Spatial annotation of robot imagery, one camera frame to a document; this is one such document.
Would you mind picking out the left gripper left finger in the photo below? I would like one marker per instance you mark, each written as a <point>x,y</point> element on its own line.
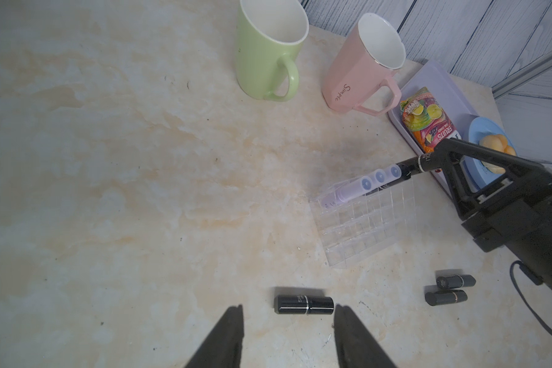
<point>223,345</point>

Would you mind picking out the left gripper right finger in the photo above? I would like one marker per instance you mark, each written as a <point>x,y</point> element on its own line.
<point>355,345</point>

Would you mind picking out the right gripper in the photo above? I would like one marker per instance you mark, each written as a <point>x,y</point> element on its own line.
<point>500,198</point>

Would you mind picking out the black lipstick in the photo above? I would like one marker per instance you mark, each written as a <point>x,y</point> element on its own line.
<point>303,304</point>
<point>450,297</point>
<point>455,281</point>

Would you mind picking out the purple lipstick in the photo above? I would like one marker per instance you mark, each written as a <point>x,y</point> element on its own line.
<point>378,177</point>
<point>393,172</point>
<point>344,192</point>

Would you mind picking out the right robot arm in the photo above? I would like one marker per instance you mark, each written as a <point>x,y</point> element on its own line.
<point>534,259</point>

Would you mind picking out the clear acrylic lipstick organizer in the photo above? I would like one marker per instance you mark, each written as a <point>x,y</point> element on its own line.
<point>352,232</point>

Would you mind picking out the bread roll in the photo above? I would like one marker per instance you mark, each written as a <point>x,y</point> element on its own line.
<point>500,143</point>

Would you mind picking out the candy bag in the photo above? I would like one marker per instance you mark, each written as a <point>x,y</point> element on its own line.
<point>427,122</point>

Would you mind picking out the lavender tray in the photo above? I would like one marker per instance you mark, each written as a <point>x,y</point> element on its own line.
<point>433,76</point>

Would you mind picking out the pink mug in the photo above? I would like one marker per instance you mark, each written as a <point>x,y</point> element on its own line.
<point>368,60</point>

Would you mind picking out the green mug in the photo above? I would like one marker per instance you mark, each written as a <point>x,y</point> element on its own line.
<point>269,37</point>

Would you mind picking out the right aluminium frame post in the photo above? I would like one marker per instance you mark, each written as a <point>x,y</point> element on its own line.
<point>523,76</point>

